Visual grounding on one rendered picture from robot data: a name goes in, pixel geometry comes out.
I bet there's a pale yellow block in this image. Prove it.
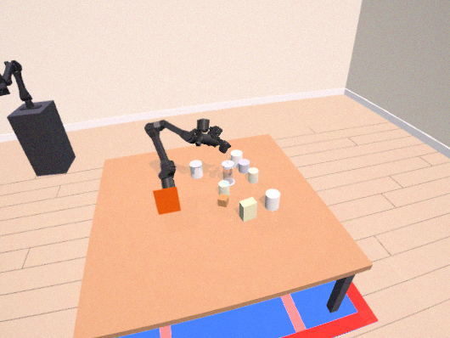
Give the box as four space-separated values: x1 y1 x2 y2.
239 197 257 223

